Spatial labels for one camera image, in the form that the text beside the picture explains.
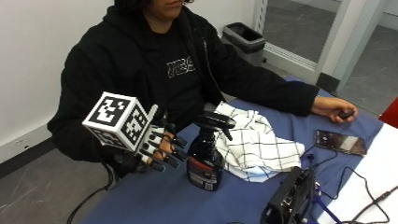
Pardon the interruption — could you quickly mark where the small black handheld device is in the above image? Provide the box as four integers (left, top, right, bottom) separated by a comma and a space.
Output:
337, 109, 355, 120

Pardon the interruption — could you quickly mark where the black smartphone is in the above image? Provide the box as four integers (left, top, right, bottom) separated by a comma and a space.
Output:
313, 129, 369, 157

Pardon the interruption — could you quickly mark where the black spray bottle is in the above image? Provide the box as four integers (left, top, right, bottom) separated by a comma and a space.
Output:
185, 111, 237, 191

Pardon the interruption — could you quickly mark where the blue tablecloth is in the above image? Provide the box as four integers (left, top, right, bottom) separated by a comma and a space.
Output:
80, 76, 386, 224

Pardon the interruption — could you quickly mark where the red chair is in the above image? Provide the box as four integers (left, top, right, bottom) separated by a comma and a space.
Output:
378, 96, 398, 130

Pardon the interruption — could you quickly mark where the white cube with black markers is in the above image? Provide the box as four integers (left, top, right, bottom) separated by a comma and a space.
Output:
81, 91, 156, 153

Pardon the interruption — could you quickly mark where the white table sheet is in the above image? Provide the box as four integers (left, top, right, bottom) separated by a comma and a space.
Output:
315, 122, 398, 224

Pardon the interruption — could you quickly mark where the white checked cloth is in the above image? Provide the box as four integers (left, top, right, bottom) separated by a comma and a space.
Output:
213, 102, 307, 183

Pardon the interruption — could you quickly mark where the the person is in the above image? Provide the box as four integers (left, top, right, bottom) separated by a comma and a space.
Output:
46, 0, 321, 175

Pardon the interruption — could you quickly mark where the black box device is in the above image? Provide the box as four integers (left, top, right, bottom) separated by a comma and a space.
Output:
259, 166, 322, 224

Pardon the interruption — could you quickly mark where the grey trash bin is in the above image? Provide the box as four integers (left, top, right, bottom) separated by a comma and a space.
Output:
219, 21, 267, 67

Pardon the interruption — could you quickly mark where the thin black cable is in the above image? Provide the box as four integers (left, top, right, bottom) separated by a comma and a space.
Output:
301, 144, 339, 171

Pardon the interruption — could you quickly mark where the thick black glove cable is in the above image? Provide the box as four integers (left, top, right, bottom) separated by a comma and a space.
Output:
66, 161, 117, 224

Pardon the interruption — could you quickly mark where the black cable with connector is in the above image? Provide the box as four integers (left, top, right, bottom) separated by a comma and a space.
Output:
321, 166, 398, 224

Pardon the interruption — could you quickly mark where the blue cord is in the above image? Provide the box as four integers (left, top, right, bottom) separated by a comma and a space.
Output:
311, 181, 346, 224

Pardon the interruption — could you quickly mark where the glass door with white frame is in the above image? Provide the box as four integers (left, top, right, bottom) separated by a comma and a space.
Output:
253, 0, 362, 86

